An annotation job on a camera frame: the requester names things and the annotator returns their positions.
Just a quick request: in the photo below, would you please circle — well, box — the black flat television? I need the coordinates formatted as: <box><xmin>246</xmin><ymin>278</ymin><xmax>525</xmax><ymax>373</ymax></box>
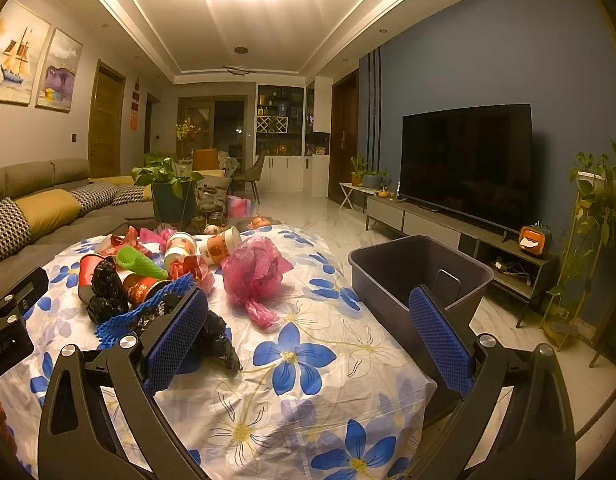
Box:
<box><xmin>399</xmin><ymin>104</ymin><xmax>532</xmax><ymax>230</ymax></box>

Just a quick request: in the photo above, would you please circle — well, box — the grey sectional sofa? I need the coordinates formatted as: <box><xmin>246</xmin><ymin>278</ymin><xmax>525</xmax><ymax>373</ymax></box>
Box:
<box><xmin>0</xmin><ymin>158</ymin><xmax>157</xmax><ymax>295</ymax></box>

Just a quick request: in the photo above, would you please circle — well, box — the orange white cup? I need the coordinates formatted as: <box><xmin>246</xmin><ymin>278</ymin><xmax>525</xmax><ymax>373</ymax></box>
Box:
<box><xmin>197</xmin><ymin>226</ymin><xmax>242</xmax><ymax>266</ymax></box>
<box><xmin>164</xmin><ymin>232</ymin><xmax>197</xmax><ymax>272</ymax></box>

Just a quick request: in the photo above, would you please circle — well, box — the houndstooth cushion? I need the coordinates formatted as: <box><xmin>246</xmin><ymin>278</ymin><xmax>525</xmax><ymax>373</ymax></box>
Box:
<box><xmin>0</xmin><ymin>197</ymin><xmax>31</xmax><ymax>262</ymax></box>

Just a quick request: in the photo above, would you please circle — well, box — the dark grey trash bin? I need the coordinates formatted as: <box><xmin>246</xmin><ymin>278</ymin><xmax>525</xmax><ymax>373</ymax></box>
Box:
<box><xmin>348</xmin><ymin>235</ymin><xmax>494</xmax><ymax>379</ymax></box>

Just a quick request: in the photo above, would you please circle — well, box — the black plastic bag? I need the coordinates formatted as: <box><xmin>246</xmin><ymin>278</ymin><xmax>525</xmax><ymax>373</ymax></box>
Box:
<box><xmin>86</xmin><ymin>257</ymin><xmax>129</xmax><ymax>325</ymax></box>
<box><xmin>138</xmin><ymin>291</ymin><xmax>243</xmax><ymax>373</ymax></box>

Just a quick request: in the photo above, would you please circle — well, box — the small pink wrapper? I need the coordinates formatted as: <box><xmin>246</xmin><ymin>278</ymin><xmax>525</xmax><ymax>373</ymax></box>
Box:
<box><xmin>139</xmin><ymin>228</ymin><xmax>177</xmax><ymax>254</ymax></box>

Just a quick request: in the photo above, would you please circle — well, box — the green potted plant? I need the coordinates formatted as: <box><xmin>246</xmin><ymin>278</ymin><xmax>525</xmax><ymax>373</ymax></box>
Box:
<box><xmin>131</xmin><ymin>153</ymin><xmax>204</xmax><ymax>226</ymax></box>

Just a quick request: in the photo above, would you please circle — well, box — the fruit plate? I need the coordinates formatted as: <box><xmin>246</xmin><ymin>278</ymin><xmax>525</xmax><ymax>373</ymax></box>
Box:
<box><xmin>227</xmin><ymin>214</ymin><xmax>281</xmax><ymax>233</ymax></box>

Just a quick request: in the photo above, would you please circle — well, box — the grey tv cabinet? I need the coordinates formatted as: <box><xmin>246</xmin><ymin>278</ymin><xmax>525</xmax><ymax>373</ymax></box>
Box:
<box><xmin>366</xmin><ymin>196</ymin><xmax>560</xmax><ymax>307</ymax></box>

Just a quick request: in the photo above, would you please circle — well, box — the wooden door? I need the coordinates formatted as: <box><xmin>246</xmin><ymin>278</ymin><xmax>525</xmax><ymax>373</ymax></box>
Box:
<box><xmin>88</xmin><ymin>60</ymin><xmax>126</xmax><ymax>178</ymax></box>

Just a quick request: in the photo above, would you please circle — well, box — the yellow cushion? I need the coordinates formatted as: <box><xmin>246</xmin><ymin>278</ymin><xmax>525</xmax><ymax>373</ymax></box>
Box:
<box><xmin>15</xmin><ymin>188</ymin><xmax>81</xmax><ymax>240</ymax></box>

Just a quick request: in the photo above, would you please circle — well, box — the red paper cup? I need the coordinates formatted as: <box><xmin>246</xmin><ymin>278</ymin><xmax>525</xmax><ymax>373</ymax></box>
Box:
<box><xmin>78</xmin><ymin>254</ymin><xmax>104</xmax><ymax>304</ymax></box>

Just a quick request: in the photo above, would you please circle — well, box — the white folding side table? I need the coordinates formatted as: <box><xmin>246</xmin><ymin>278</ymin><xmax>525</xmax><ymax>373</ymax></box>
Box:
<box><xmin>338</xmin><ymin>182</ymin><xmax>378</xmax><ymax>212</ymax></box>

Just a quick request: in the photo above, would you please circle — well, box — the red white plastic bag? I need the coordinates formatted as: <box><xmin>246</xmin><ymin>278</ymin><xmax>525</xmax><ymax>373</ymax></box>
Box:
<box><xmin>94</xmin><ymin>226</ymin><xmax>153</xmax><ymax>258</ymax></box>

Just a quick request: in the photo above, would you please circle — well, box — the tall plant on stand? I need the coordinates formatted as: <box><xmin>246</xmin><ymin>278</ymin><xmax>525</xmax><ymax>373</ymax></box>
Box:
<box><xmin>541</xmin><ymin>141</ymin><xmax>616</xmax><ymax>348</ymax></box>

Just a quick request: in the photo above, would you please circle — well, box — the sailboat painting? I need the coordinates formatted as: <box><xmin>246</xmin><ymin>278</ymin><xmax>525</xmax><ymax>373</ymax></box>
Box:
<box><xmin>0</xmin><ymin>0</ymin><xmax>50</xmax><ymax>106</ymax></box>

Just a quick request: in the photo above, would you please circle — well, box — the large red paper bucket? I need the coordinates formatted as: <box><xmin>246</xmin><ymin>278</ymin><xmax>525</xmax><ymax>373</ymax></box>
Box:
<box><xmin>122</xmin><ymin>273</ymin><xmax>169</xmax><ymax>308</ymax></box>

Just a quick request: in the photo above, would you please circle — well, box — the red wrapper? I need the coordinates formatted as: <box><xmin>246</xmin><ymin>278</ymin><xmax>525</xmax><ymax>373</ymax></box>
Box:
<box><xmin>168</xmin><ymin>256</ymin><xmax>215</xmax><ymax>295</ymax></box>

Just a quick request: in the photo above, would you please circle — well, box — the floral blue white tablecloth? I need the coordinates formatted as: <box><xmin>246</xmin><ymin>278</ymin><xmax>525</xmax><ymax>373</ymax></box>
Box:
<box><xmin>0</xmin><ymin>224</ymin><xmax>436</xmax><ymax>479</ymax></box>

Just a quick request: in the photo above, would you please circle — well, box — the pink plastic bag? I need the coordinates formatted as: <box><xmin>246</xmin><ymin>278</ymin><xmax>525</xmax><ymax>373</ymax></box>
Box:
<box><xmin>221</xmin><ymin>235</ymin><xmax>293</xmax><ymax>330</ymax></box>

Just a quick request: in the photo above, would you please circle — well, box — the purple abstract painting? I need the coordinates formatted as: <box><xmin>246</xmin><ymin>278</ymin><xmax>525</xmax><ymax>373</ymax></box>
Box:
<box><xmin>36</xmin><ymin>28</ymin><xmax>82</xmax><ymax>113</ymax></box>

